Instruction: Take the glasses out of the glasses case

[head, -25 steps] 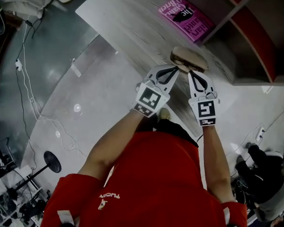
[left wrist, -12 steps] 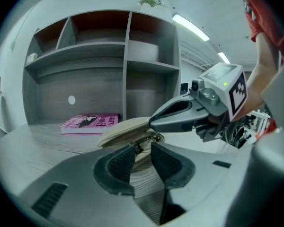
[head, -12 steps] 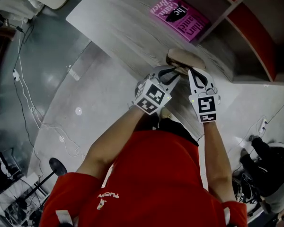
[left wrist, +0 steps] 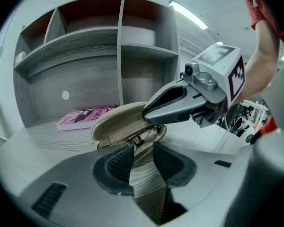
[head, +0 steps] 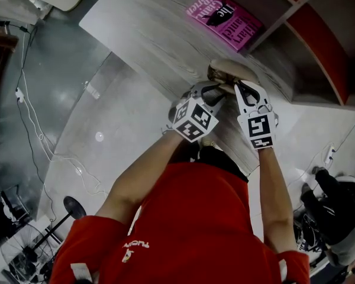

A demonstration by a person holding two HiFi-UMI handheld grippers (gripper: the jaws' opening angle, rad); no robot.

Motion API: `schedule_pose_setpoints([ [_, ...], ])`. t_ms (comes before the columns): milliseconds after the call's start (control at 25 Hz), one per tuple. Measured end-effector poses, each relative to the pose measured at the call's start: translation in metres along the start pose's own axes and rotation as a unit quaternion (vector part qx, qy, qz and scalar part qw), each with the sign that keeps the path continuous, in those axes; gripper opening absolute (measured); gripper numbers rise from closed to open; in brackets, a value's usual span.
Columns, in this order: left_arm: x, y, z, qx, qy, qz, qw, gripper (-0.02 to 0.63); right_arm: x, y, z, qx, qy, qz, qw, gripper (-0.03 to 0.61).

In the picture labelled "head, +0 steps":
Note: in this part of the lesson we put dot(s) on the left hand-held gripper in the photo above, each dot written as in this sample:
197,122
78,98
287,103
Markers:
195,120

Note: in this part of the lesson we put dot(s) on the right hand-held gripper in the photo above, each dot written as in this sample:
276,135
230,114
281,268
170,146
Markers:
260,126

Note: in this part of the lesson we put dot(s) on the beige round object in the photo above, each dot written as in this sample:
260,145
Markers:
236,68

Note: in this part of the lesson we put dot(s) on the person's right forearm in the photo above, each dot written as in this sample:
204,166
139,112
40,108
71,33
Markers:
276,200

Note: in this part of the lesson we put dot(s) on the person's left forearm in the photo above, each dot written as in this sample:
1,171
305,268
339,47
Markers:
142,176

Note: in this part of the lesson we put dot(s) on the person's right shoe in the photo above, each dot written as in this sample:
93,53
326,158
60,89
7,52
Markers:
208,142

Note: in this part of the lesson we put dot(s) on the person's black shorts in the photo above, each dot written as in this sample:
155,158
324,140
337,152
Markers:
222,161

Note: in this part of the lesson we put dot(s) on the pink book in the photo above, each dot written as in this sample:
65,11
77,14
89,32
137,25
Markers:
225,19

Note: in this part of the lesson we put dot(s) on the grey wooden desk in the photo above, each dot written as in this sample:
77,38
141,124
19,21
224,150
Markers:
154,31

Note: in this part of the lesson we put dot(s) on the grey and red shelf unit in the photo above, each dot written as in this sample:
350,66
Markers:
319,34

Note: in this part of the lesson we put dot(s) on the white power strip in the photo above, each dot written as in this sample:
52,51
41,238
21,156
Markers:
330,153

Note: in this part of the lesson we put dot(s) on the person's red shirt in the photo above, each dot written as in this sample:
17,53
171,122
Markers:
189,223

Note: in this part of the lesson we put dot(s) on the black fan stand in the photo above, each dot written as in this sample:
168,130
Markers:
74,207

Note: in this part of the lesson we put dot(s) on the white plug adapter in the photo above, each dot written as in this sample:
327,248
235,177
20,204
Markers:
20,95

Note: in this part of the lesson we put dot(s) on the dark wooden cabinet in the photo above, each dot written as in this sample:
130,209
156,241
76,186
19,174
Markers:
0,61

